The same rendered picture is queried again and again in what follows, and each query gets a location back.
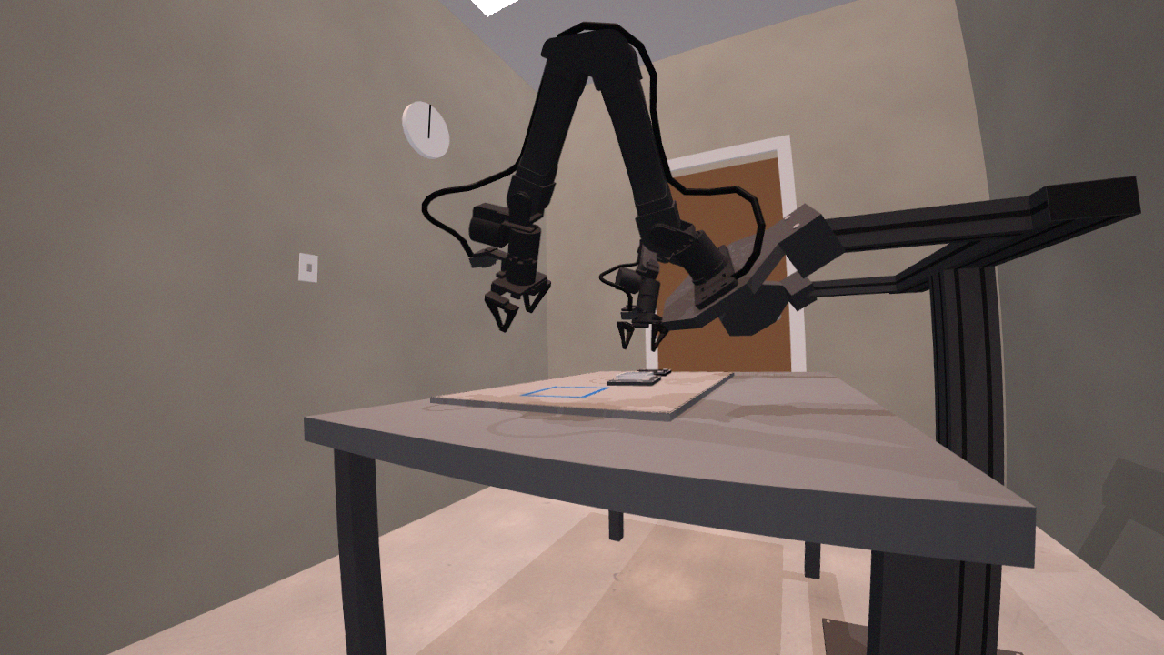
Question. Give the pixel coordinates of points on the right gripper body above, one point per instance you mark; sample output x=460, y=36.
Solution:
x=646, y=314

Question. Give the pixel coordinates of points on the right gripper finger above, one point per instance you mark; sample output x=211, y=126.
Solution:
x=663, y=332
x=621, y=326

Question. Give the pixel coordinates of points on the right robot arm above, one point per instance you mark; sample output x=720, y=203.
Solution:
x=649, y=287

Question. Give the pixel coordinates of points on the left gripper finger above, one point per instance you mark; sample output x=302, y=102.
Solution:
x=540, y=295
x=510, y=309

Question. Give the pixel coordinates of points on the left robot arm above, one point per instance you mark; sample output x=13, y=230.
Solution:
x=608, y=57

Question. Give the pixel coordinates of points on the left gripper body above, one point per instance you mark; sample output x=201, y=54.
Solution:
x=515, y=277

